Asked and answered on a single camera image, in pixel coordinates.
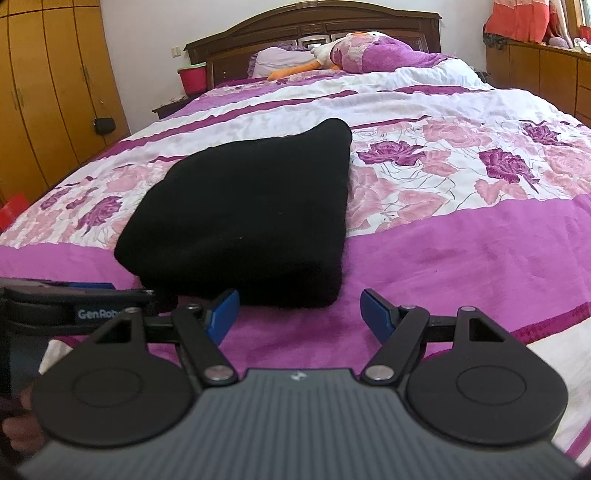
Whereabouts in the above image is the white orange duck plush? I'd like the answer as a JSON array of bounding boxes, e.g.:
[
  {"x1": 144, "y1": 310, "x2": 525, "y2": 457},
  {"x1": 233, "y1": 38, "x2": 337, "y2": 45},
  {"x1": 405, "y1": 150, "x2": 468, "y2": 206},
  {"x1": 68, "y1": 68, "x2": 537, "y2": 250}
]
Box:
[{"x1": 267, "y1": 31, "x2": 393, "y2": 82}]

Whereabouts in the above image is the black knit garment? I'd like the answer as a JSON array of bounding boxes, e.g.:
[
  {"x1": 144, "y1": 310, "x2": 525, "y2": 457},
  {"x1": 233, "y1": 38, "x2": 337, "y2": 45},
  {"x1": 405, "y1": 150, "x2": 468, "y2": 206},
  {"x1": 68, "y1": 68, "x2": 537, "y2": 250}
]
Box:
[{"x1": 115, "y1": 117, "x2": 354, "y2": 309}]

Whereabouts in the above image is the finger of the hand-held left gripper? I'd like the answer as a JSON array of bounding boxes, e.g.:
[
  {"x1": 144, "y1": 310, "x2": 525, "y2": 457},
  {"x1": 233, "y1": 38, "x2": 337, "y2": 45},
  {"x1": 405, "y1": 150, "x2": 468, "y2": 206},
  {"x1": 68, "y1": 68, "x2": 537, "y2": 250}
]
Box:
[{"x1": 0, "y1": 277, "x2": 116, "y2": 291}]

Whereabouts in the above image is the purple floral pillow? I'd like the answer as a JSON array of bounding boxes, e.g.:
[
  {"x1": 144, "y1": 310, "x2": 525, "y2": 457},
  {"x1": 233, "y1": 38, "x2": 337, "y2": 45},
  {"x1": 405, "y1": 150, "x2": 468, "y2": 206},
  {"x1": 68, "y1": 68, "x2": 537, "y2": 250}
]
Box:
[{"x1": 330, "y1": 34, "x2": 456, "y2": 75}]

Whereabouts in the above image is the red plastic bucket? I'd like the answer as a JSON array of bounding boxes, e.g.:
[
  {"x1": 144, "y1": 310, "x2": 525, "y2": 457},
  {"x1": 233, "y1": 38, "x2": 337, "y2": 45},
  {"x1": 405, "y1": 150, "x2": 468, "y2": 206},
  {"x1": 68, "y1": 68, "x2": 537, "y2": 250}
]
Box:
[{"x1": 178, "y1": 62, "x2": 208, "y2": 96}]

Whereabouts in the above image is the red plastic stool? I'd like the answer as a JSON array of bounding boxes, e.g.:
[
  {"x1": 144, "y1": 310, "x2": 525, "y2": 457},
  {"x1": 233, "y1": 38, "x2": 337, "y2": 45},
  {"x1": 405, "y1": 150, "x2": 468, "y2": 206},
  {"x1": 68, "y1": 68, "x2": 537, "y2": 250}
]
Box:
[{"x1": 0, "y1": 194, "x2": 31, "y2": 232}]

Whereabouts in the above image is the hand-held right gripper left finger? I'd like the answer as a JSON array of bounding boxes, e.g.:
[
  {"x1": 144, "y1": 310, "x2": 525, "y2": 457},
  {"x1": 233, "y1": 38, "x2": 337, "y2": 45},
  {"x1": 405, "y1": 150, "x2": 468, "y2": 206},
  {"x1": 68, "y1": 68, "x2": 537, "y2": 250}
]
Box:
[{"x1": 85, "y1": 288, "x2": 241, "y2": 385}]

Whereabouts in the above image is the dark wooden headboard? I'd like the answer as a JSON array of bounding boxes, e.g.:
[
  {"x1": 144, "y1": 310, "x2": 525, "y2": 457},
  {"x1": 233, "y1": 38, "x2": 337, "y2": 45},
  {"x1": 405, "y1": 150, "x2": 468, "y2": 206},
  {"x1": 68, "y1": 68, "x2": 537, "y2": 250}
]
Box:
[{"x1": 185, "y1": 2, "x2": 443, "y2": 89}]

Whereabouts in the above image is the low wooden cabinet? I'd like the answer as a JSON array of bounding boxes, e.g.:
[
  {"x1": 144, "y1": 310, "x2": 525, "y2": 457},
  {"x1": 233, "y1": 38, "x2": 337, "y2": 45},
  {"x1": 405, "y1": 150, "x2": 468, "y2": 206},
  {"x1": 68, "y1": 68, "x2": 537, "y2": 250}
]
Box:
[{"x1": 485, "y1": 39, "x2": 591, "y2": 131}]

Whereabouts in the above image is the wooden wardrobe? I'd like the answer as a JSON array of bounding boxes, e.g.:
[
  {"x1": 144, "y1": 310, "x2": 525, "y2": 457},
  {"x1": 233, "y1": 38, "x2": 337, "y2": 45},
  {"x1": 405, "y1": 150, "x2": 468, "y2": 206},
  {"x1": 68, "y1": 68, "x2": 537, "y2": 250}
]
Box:
[{"x1": 0, "y1": 0, "x2": 131, "y2": 205}]

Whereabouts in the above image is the dark wooden nightstand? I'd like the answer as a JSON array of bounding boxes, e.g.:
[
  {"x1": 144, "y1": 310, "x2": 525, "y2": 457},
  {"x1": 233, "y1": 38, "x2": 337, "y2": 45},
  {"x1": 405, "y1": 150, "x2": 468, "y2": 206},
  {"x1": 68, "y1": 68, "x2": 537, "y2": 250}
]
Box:
[{"x1": 152, "y1": 92, "x2": 200, "y2": 120}]

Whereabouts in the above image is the lilac pillow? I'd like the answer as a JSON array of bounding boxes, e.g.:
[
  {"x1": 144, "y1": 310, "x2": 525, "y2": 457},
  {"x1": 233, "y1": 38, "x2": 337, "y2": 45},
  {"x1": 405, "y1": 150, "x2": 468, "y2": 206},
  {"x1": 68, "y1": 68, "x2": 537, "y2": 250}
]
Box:
[{"x1": 249, "y1": 45, "x2": 325, "y2": 79}]

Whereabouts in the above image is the person's left hand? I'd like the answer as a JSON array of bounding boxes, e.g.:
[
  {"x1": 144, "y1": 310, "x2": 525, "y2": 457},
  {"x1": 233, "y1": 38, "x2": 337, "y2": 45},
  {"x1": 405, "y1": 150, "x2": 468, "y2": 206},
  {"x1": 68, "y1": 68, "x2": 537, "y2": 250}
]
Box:
[{"x1": 0, "y1": 387, "x2": 45, "y2": 464}]

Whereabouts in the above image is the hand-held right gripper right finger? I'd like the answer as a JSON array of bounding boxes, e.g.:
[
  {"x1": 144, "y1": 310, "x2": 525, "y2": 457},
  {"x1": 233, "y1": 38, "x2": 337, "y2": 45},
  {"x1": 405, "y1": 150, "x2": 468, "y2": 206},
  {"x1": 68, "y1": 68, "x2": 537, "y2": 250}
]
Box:
[{"x1": 359, "y1": 288, "x2": 509, "y2": 385}]

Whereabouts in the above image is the orange curtain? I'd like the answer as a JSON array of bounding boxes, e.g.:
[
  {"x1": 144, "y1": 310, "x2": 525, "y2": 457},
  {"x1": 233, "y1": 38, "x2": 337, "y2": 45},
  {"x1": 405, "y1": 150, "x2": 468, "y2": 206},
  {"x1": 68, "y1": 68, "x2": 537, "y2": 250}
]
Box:
[{"x1": 484, "y1": 0, "x2": 557, "y2": 45}]

